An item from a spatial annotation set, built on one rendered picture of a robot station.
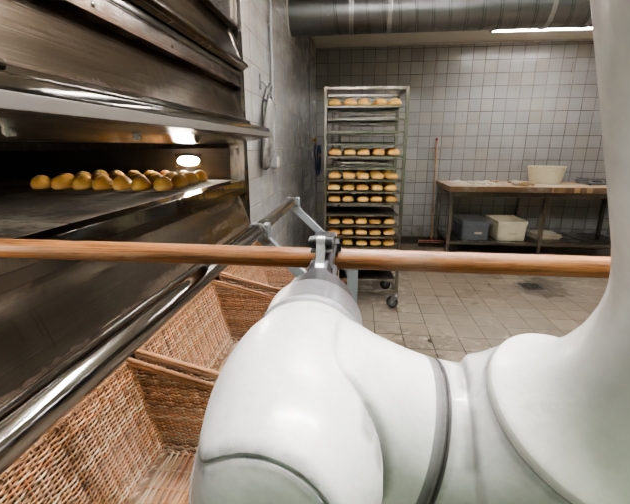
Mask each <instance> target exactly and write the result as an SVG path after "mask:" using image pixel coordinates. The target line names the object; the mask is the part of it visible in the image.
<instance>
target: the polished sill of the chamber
mask: <svg viewBox="0 0 630 504"><path fill-rule="evenodd" d="M244 187H245V180H231V181H227V182H223V183H220V184H216V185H212V186H209V187H205V188H201V189H197V190H194V191H190V192H186V193H183V194H179V195H175V196H171V197H168V198H164V199H160V200H156V201H153V202H149V203H145V204H142V205H138V206H134V207H130V208H127V209H123V210H119V211H115V212H112V213H108V214H104V215H101V216H97V217H93V218H89V219H86V220H82V221H78V222H75V223H71V224H67V225H63V226H60V227H56V228H52V229H48V230H45V231H41V232H37V233H34V234H30V235H26V236H22V237H19V238H15V239H39V240H72V241H98V240H100V239H103V238H106V237H109V236H111V235H114V234H117V233H120V232H122V231H125V230H128V229H131V228H134V227H136V226H139V225H142V224H145V223H147V222H150V221H153V220H156V219H158V218H161V217H164V216H167V215H170V214H172V213H175V212H178V211H181V210H183V209H186V208H189V207H192V206H194V205H197V204H200V203H203V202H206V201H208V200H211V199H214V198H217V197H219V196H222V195H225V194H228V193H230V192H233V191H236V190H239V189H242V188H244ZM42 260H45V259H34V258H5V257H0V276H1V275H3V274H6V273H9V272H12V271H14V270H17V269H20V268H23V267H26V266H28V265H31V264H34V263H37V262H39V261H42Z"/></svg>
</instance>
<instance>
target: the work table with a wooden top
mask: <svg viewBox="0 0 630 504"><path fill-rule="evenodd" d="M436 185H437V186H439V187H438V199H437V210H436V222H435V234H434V240H437V239H438V233H439V234H440V235H441V236H442V237H443V239H444V240H445V241H446V244H445V252H449V244H469V245H508V246H512V248H515V246H536V248H535V254H540V248H541V246H545V247H584V248H593V250H597V248H611V238H610V237H607V236H604V235H601V234H600V233H601V228H602V223H603V218H604V213H605V208H606V204H607V199H608V198H607V187H606V185H588V184H582V183H576V182H561V183H560V184H558V185H543V184H535V186H531V185H530V186H520V185H512V184H511V183H507V181H499V182H494V185H489V184H487V185H482V184H476V185H474V184H469V183H467V181H463V182H452V181H447V180H437V181H436ZM442 190H443V191H445V192H447V193H449V194H450V201H449V212H448V223H447V230H439V229H438V227H439V216H440V205H441V193H442ZM454 197H510V198H518V203H517V211H516V217H519V218H520V211H521V205H522V198H543V204H542V211H541V217H540V223H539V229H538V236H537V240H536V239H534V238H531V237H529V236H527V235H526V234H527V233H526V232H527V231H526V232H525V237H524V241H500V240H496V239H494V238H493V237H491V236H489V235H488V239H487V240H466V239H461V238H459V237H458V236H457V235H456V234H455V233H454V232H453V230H451V224H452V213H453V203H454ZM548 198H583V199H602V204H601V209H600V214H599V219H598V224H597V229H596V233H573V232H555V233H557V234H561V236H562V238H560V239H548V240H542V235H543V229H544V223H545V217H546V211H547V205H548Z"/></svg>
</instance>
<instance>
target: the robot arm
mask: <svg viewBox="0 0 630 504"><path fill-rule="evenodd" d="M590 4H591V16H592V27H593V39H594V50H595V61H596V73H597V84H598V96H599V107H600V118H601V130H602V141H603V153H604V164H605V175H606V187H607V198H608V210H609V224H610V237H611V266H610V275H609V281H608V285H607V288H606V291H605V293H604V295H603V297H602V299H601V301H600V303H599V305H598V307H597V308H596V309H595V310H594V312H593V313H592V314H591V315H590V317H589V318H588V319H587V320H586V321H585V322H584V323H583V324H582V325H580V326H579V327H578V328H577V329H575V330H574V331H572V332H571V333H569V334H567V335H566V336H564V337H561V338H558V337H555V336H550V335H545V334H536V333H528V334H520V335H516V336H514V337H511V338H509V339H507V340H506V341H505V342H503V343H502V344H501V345H499V346H496V347H494V348H491V349H488V350H485V351H482V352H477V353H472V354H468V355H466V356H465V357H464V358H463V360H462V361H461V362H460V363H456V362H450V361H446V360H442V359H437V358H433V357H430V356H427V355H424V354H420V353H417V352H415V351H412V350H410V349H407V348H404V347H402V346H400V345H398V344H395V343H393V342H391V341H389V340H387V339H385V338H382V337H380V336H378V335H376V334H374V333H373V332H371V331H369V330H367V329H366V328H364V327H362V317H361V313H360V310H359V308H358V306H357V304H356V302H355V301H354V299H353V296H352V293H351V291H350V289H349V288H348V286H347V285H346V284H345V283H344V282H343V281H342V280H341V279H339V278H338V272H339V269H337V266H336V265H334V261H335V257H338V252H341V244H339V243H340V239H336V238H337V234H336V232H324V231H317V232H316V234H315V235H314V236H310V238H309V239H308V243H309V245H310V252H311V253H315V257H314V260H312V261H311V263H310V265H309V266H308V269H307V272H306V273H304V274H302V275H300V276H298V277H297V278H295V279H294V280H293V281H292V282H291V283H290V284H289V285H287V286H286V287H284V288H283V289H282V290H280V291H279V292H278V293H277V295H276V296H275V297H274V298H273V300H272V302H271V304H270V305H269V307H268V309H267V311H266V313H265V314H264V315H263V317H262V318H261V320H260V321H258V322H257V323H256V324H255V325H253V326H252V327H251V328H250V329H249V331H248V332H247V333H246V334H245V335H244V336H243V338H242V339H241V340H240V341H239V343H238V344H237V345H236V347H235V348H234V350H233V351H232V353H231V354H230V356H229V358H228V359H227V361H226V363H225V365H224V367H223V368H222V370H221V372H220V374H219V377H218V379H217V381H216V383H215V385H214V388H213V390H212V392H211V395H210V399H209V402H208V405H207V408H206V412H205V415H204V420H203V424H202V428H201V432H200V437H199V444H198V448H197V452H196V456H195V460H194V464H193V469H192V472H191V478H190V487H189V504H630V0H590Z"/></svg>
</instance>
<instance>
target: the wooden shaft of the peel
mask: <svg viewBox="0 0 630 504"><path fill-rule="evenodd" d="M0 257H5V258H34V259H63V260H92V261H121V262H150V263H179V264H208V265H237V266H266V267H295V268H308V266H309V265H310V263H311V261H312V260H314V257H315V253H311V252H310V248H306V247H273V246H239V245H206V244H173V243H139V242H106V241H72V240H39V239H5V238H0ZM334 265H336V266H337V269H353V270H382V271H411V272H440V273H469V274H498V275H527V276H556V277H585V278H609V275H610V266H611V257H607V256H574V255H541V254H507V253H474V252H440V251H407V250H373V249H341V252H338V257H335V261H334Z"/></svg>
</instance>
